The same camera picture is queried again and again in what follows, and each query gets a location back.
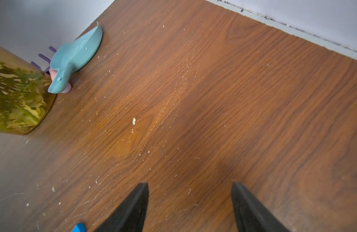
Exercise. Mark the teal pot with patterned plant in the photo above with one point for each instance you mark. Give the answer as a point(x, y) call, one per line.
point(74, 56)

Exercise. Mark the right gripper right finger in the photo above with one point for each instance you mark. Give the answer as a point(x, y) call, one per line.
point(250, 214)

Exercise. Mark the amber vase with yellow-green plant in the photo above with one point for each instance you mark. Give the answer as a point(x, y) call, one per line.
point(24, 97)

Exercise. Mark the blue usb flash drive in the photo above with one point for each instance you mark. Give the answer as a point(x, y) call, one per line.
point(79, 228)

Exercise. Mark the pink object beside pot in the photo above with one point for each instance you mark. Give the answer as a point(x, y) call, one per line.
point(60, 81)

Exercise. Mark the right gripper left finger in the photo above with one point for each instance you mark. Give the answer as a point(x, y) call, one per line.
point(130, 215)

